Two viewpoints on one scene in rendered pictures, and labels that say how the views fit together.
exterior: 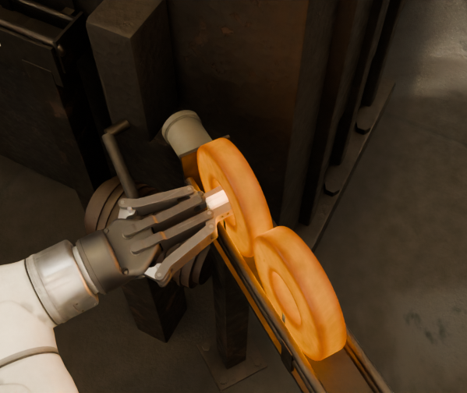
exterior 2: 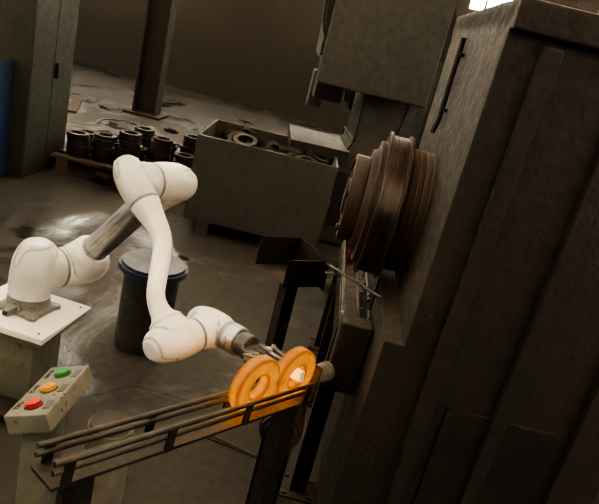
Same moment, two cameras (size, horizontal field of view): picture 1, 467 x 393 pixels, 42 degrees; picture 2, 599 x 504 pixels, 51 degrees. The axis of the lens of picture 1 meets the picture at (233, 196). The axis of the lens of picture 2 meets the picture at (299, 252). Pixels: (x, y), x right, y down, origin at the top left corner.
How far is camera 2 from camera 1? 138 cm
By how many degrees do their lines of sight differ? 60
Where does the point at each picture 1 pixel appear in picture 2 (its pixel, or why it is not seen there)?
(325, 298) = (250, 366)
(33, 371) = (196, 327)
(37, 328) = (212, 329)
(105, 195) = not seen: hidden behind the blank
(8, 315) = (214, 318)
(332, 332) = (238, 378)
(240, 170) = (297, 351)
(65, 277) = (233, 328)
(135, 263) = (248, 349)
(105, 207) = not seen: hidden behind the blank
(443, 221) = not seen: outside the picture
